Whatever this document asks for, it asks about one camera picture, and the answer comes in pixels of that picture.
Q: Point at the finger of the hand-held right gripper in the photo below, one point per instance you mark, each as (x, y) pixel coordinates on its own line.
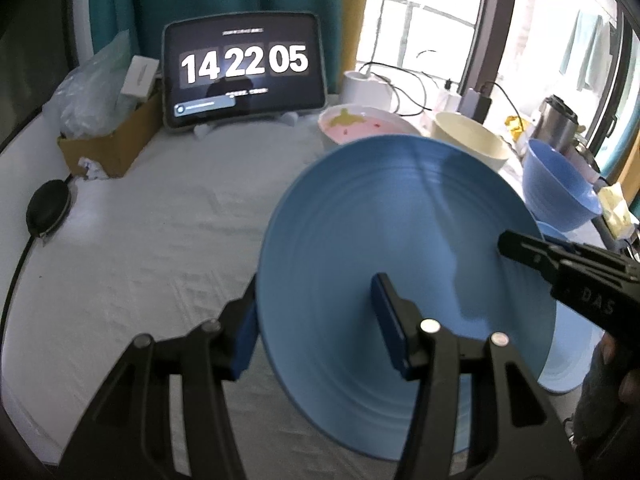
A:
(525, 251)
(562, 246)

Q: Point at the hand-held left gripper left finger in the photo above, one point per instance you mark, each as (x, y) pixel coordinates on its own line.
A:
(245, 342)

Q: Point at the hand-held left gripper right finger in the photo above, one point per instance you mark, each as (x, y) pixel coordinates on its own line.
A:
(387, 320)

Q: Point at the blue ribbed plate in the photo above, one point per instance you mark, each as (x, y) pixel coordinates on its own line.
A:
(380, 240)

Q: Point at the cream bowl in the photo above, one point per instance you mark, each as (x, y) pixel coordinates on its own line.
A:
(467, 135)

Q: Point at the person's right hand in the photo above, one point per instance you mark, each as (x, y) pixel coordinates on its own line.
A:
(625, 375)

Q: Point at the blue bowl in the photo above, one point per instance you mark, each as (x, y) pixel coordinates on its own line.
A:
(557, 185)

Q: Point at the pale yellow packet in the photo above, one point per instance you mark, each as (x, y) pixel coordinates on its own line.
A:
(617, 210)

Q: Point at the pale blue plate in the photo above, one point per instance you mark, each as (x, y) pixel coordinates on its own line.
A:
(570, 355)

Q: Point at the steel kettle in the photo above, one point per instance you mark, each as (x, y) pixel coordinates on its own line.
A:
(557, 122)

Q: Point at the yellow bag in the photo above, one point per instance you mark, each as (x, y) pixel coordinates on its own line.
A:
(515, 127)

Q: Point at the grey charger block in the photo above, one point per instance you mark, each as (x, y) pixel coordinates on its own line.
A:
(475, 105)

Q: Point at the white charger block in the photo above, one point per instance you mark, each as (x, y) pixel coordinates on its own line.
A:
(447, 102)

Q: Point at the hanging light teal towel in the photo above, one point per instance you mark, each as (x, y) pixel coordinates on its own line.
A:
(582, 50)

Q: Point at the pink bowl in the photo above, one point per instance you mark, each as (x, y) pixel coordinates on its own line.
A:
(362, 122)

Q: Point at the white desk lamp base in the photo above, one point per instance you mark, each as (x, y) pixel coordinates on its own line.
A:
(365, 91)

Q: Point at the crumpled white paper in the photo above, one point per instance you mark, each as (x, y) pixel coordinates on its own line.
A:
(92, 169)

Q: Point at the cardboard box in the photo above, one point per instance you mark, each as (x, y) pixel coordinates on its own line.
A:
(117, 145)

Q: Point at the black round puck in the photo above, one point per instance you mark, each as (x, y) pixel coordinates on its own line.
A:
(47, 207)

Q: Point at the tablet with clock display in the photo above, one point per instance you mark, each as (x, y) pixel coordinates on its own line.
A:
(245, 67)

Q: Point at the small white box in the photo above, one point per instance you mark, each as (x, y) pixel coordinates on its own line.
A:
(139, 77)

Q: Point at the clear plastic bag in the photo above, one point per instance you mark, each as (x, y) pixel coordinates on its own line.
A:
(82, 95)

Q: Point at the dark window frame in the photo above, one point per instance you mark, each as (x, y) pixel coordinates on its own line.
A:
(492, 20)

